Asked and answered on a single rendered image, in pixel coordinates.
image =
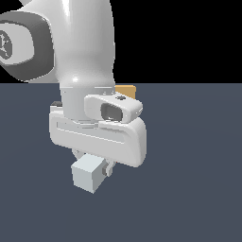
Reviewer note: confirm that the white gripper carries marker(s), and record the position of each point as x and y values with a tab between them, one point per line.
94	138

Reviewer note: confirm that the pale grey square peg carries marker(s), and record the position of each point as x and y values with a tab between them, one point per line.
88	173

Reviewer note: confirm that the tan box with hole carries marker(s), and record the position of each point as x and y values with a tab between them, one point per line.
127	91

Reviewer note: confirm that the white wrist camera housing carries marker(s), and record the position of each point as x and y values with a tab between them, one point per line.
113	108

